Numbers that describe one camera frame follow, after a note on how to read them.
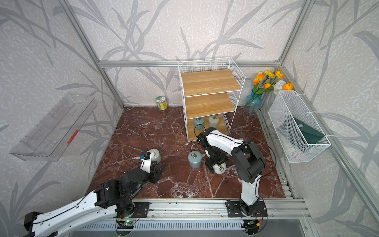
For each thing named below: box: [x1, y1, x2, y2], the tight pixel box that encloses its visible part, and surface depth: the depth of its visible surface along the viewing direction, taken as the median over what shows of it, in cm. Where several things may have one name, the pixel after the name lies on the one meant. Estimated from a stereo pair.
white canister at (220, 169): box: [212, 162, 227, 175], surface depth 78 cm
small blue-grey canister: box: [193, 117, 205, 131], surface depth 103 cm
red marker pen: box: [67, 129, 79, 145], surface depth 66 cm
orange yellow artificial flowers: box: [253, 67, 295, 95], surface depth 93 cm
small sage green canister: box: [208, 115, 220, 129], surface depth 104 cm
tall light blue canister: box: [188, 150, 203, 169], surface depth 86 cm
